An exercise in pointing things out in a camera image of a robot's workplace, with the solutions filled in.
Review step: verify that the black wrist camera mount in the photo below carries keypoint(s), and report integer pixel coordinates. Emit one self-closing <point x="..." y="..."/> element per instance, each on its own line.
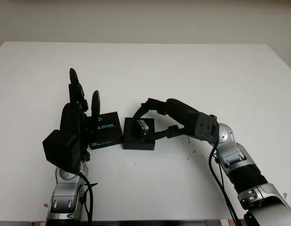
<point x="60" y="148"/>
<point x="205" y="127"/>

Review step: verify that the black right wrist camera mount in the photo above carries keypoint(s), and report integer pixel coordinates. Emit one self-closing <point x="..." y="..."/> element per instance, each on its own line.
<point x="205" y="127"/>

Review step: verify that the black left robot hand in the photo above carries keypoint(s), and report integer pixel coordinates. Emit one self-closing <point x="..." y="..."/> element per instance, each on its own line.
<point x="72" y="120"/>

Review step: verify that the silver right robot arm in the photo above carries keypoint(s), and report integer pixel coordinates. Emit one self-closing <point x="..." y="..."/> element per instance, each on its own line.
<point x="244" y="164"/>

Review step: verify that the small silver depth camera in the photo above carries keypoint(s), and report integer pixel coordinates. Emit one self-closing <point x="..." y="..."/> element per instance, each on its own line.
<point x="141" y="129"/>

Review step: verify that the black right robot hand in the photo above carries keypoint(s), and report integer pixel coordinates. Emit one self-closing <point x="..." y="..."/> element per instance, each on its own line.
<point x="183" y="115"/>

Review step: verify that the black RealSense box lid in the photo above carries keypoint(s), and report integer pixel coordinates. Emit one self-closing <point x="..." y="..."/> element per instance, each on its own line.
<point x="110" y="131"/>

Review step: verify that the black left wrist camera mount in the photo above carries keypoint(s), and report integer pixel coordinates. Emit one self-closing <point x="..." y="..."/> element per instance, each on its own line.
<point x="60" y="148"/>

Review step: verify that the black open camera box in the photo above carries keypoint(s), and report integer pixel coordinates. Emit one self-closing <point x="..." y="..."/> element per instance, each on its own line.
<point x="138" y="144"/>

